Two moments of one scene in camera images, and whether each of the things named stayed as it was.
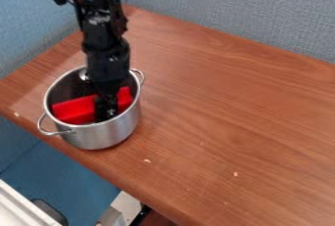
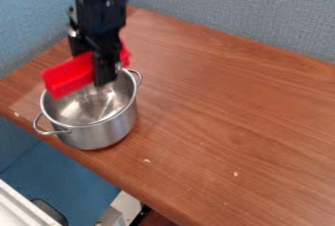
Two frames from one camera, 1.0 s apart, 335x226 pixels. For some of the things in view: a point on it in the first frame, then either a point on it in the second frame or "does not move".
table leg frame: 125,212 does not move
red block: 79,111 to 74,73
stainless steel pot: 102,134 does not move
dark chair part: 53,212 does not move
